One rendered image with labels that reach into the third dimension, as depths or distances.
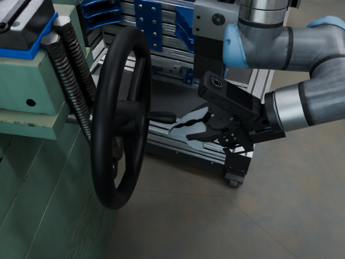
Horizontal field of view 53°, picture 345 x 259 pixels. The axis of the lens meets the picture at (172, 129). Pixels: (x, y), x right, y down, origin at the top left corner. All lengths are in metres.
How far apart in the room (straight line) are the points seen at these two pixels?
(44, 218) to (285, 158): 1.10
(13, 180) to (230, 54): 0.42
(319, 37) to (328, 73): 0.07
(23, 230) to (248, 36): 0.52
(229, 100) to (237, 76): 1.00
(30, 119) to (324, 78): 0.44
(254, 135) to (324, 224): 0.87
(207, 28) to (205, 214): 0.73
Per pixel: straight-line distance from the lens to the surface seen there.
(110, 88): 0.43
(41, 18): 0.48
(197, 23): 0.93
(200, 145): 0.66
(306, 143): 1.66
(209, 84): 0.56
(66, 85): 0.50
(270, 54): 0.61
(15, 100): 0.51
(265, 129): 0.63
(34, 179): 0.69
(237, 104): 0.57
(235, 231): 1.36
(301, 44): 0.62
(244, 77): 1.56
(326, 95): 0.57
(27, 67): 0.46
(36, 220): 0.73
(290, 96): 0.58
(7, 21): 0.45
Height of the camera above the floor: 1.23
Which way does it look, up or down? 50 degrees down
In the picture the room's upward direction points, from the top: straight up
